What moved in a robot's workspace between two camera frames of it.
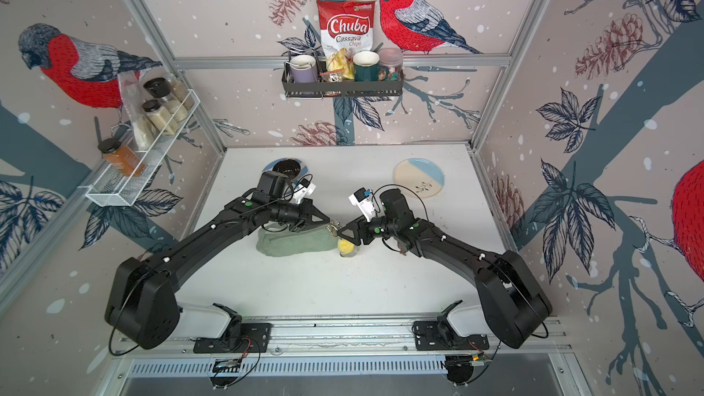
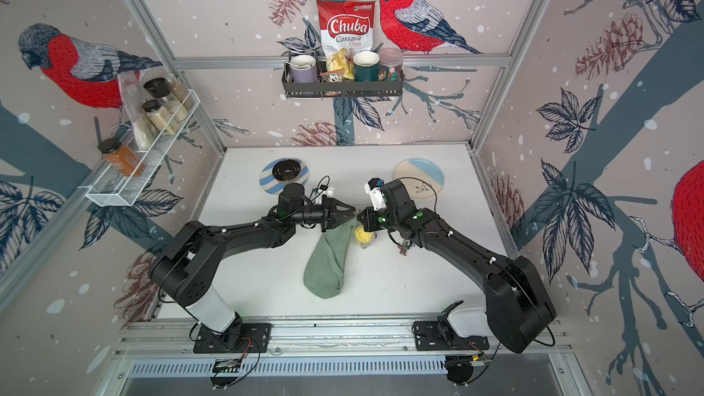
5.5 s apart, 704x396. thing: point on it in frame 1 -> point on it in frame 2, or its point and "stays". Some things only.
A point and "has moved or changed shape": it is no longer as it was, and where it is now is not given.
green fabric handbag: (280, 242) -> (324, 275)
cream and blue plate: (421, 175) stays
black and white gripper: (364, 199) -> (373, 187)
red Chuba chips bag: (346, 24) stays
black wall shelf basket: (334, 88) stays
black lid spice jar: (159, 117) stays
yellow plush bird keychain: (346, 247) has moved or changed shape
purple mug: (303, 69) stays
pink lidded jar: (393, 59) stays
